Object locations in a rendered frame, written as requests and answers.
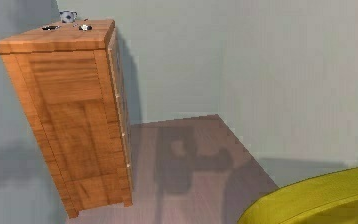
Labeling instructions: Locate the yellow armchair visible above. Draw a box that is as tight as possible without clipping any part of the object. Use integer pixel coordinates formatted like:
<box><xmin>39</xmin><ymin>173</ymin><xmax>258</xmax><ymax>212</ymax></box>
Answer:
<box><xmin>237</xmin><ymin>166</ymin><xmax>358</xmax><ymax>224</ymax></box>

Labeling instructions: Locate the wooden chest of drawers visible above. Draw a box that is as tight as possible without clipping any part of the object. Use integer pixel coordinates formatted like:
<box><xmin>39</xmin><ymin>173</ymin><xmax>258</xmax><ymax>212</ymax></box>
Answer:
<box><xmin>0</xmin><ymin>18</ymin><xmax>134</xmax><ymax>219</ymax></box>

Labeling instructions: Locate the black and white ball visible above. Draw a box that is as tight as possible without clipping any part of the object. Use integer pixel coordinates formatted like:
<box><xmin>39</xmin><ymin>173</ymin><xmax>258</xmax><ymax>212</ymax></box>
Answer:
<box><xmin>59</xmin><ymin>10</ymin><xmax>78</xmax><ymax>24</ymax></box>

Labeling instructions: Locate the small black dish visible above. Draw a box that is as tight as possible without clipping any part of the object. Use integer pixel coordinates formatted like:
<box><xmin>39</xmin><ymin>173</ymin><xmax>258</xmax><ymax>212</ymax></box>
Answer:
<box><xmin>41</xmin><ymin>24</ymin><xmax>62</xmax><ymax>32</ymax></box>

